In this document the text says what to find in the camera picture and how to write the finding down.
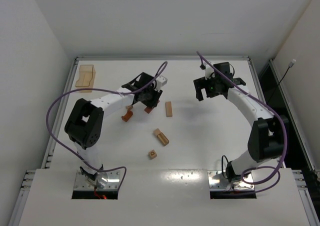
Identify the reddish brown rectangular block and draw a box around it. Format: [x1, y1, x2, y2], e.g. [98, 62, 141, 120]
[144, 100, 160, 114]

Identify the light wooden rectangular block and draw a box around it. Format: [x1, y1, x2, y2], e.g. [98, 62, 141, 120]
[165, 101, 173, 117]

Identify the ribbed light wooden block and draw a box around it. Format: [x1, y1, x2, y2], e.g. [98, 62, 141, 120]
[156, 132, 170, 146]

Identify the transparent orange plastic box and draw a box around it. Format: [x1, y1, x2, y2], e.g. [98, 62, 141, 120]
[75, 64, 96, 93]

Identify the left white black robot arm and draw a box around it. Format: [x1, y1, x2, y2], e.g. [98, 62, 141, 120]
[64, 72, 168, 182]

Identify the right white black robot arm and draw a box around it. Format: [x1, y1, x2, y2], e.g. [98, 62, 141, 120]
[193, 62, 289, 182]

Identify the reddish wooden arch block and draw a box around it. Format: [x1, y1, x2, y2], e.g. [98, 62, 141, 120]
[121, 110, 133, 122]

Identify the wooden letter N cube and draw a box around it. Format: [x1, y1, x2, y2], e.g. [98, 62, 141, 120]
[125, 105, 133, 111]

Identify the wooden letter D cube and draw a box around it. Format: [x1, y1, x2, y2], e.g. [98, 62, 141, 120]
[148, 149, 157, 160]

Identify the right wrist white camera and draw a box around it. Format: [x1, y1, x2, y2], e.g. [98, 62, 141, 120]
[200, 64, 214, 80]

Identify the wrist white camera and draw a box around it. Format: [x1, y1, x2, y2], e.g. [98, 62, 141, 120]
[200, 64, 214, 80]
[154, 75, 168, 91]

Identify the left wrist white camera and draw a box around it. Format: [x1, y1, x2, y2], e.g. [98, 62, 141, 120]
[154, 75, 168, 91]

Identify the black cable white plug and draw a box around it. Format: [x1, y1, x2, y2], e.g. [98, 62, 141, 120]
[266, 58, 296, 105]

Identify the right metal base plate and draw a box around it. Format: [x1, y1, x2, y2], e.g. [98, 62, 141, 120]
[207, 170, 255, 193]

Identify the metal base plate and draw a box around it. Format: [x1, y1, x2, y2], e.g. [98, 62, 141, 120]
[73, 170, 121, 192]
[207, 170, 255, 193]

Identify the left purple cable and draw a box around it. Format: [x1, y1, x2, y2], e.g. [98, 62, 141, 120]
[45, 60, 169, 194]

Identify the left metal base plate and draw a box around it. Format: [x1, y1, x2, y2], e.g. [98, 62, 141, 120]
[73, 170, 121, 192]

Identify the aluminium table frame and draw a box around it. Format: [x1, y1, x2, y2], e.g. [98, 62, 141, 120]
[12, 56, 320, 226]

